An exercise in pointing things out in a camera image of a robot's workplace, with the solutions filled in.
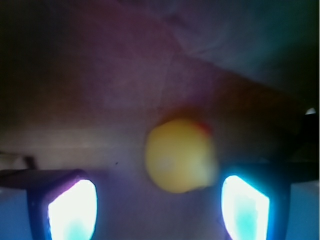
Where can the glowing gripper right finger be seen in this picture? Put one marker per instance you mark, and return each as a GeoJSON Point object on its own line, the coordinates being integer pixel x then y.
{"type": "Point", "coordinates": [255, 202]}

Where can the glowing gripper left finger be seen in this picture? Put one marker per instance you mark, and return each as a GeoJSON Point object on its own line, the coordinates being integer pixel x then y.
{"type": "Point", "coordinates": [62, 205]}

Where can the yellow rubber duck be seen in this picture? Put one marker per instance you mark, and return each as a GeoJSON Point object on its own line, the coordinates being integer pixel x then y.
{"type": "Point", "coordinates": [180, 156]}

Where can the crumpled brown paper bag tray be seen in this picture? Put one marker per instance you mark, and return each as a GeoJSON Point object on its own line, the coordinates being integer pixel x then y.
{"type": "Point", "coordinates": [82, 82]}

